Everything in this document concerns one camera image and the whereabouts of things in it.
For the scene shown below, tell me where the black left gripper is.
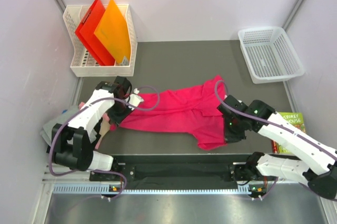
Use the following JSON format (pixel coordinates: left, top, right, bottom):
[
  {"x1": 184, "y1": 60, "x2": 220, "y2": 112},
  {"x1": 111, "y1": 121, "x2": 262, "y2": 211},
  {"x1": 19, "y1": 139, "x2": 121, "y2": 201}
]
[{"x1": 107, "y1": 100, "x2": 134, "y2": 127}]

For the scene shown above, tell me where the pink red t shirt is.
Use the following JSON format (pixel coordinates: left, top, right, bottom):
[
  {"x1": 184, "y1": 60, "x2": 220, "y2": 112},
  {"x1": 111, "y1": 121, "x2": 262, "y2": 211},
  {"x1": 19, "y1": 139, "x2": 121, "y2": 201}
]
[{"x1": 120, "y1": 75, "x2": 227, "y2": 150}]

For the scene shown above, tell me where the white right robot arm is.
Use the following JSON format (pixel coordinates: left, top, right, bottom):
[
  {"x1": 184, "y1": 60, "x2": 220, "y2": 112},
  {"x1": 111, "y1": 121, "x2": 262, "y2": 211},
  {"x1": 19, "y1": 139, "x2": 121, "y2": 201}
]
[{"x1": 217, "y1": 95, "x2": 336, "y2": 201}]

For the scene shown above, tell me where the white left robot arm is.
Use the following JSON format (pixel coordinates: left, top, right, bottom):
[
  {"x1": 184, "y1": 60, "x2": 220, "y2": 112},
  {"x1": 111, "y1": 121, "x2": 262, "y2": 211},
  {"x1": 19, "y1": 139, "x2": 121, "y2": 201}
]
[{"x1": 51, "y1": 76, "x2": 140, "y2": 180}]

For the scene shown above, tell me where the brown folded cloth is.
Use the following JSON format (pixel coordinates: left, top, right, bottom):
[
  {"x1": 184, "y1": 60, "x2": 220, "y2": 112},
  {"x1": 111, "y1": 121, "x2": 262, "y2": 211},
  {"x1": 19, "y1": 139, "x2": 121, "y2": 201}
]
[{"x1": 99, "y1": 120, "x2": 111, "y2": 140}]

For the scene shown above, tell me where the white file organizer rack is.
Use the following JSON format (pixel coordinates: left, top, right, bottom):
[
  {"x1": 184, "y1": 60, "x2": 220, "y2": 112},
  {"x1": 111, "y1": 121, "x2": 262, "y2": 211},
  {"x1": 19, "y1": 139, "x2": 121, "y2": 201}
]
[{"x1": 63, "y1": 4, "x2": 137, "y2": 77}]

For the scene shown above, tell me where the green treehouse book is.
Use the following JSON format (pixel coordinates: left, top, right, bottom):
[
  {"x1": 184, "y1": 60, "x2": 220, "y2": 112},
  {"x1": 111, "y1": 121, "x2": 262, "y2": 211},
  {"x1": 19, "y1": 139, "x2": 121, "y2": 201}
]
[{"x1": 271, "y1": 112, "x2": 306, "y2": 155}]

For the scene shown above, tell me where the grey folded t shirt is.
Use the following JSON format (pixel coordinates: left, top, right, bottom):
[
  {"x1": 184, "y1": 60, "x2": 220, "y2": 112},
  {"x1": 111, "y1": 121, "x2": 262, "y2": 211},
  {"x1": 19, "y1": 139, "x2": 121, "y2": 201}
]
[{"x1": 40, "y1": 105, "x2": 79, "y2": 146}]

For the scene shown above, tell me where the orange plastic folder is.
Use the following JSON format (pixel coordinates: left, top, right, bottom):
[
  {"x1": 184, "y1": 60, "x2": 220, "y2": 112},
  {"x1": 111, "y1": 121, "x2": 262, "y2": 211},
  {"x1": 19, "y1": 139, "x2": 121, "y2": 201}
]
[{"x1": 94, "y1": 0, "x2": 131, "y2": 66}]

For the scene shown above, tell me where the white plastic mesh basket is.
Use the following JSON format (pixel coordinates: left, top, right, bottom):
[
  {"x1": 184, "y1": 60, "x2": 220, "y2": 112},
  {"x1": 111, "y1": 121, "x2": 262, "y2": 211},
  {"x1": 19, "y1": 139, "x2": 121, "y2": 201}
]
[{"x1": 238, "y1": 26, "x2": 305, "y2": 84}]

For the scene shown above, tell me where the red plastic folder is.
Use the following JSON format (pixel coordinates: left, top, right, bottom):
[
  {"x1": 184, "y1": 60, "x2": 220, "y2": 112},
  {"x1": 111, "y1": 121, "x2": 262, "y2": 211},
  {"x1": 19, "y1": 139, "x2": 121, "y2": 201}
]
[{"x1": 75, "y1": 0, "x2": 115, "y2": 66}]

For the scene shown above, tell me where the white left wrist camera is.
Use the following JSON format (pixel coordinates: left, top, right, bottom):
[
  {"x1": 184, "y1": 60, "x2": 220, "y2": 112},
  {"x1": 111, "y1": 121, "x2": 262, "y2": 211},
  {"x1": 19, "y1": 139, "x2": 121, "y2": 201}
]
[{"x1": 126, "y1": 88, "x2": 144, "y2": 110}]

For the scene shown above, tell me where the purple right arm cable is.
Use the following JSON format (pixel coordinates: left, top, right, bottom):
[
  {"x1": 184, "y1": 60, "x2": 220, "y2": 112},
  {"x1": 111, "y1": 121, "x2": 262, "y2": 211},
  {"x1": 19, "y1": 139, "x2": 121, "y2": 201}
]
[{"x1": 214, "y1": 79, "x2": 337, "y2": 199}]

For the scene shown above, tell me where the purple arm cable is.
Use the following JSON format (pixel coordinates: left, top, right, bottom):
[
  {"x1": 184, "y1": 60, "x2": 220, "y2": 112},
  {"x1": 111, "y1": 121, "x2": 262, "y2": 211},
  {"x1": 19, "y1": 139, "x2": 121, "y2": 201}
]
[
  {"x1": 214, "y1": 79, "x2": 337, "y2": 199},
  {"x1": 48, "y1": 85, "x2": 161, "y2": 200}
]

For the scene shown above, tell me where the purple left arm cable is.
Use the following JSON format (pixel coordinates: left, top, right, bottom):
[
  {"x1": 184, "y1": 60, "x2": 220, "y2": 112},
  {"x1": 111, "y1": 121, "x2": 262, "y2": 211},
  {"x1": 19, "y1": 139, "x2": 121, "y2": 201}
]
[{"x1": 48, "y1": 85, "x2": 161, "y2": 200}]

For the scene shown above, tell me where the aluminium front rail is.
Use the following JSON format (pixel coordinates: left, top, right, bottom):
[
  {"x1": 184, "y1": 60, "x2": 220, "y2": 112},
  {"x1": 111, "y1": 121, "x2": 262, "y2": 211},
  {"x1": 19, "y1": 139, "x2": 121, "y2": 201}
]
[{"x1": 42, "y1": 161, "x2": 330, "y2": 195}]

